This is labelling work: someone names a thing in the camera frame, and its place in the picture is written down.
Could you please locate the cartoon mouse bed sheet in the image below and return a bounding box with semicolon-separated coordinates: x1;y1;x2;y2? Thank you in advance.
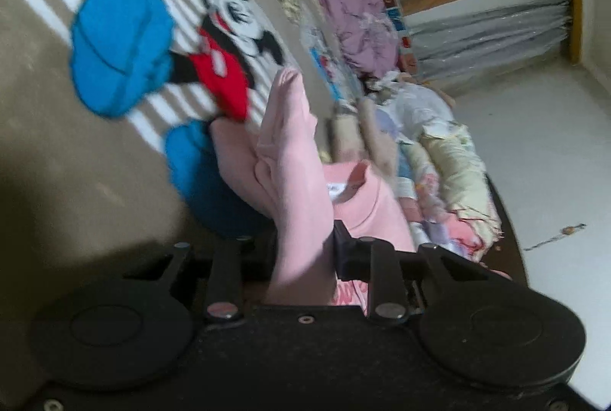
1;0;353;400

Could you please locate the beige plush toy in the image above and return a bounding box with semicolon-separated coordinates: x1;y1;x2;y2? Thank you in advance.
328;97;399;179

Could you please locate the dark wooden headboard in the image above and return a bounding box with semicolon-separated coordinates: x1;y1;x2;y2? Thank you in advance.
480;176;528;287

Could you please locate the pile of folded quilts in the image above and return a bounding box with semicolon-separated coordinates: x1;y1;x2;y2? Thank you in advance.
368;73;502;262

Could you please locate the pink sweatshirt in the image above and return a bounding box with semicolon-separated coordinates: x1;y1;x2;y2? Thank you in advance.
210;68;415;308

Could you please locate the grey sheer curtain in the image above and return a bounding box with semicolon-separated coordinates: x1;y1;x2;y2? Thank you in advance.
410;0;571;80

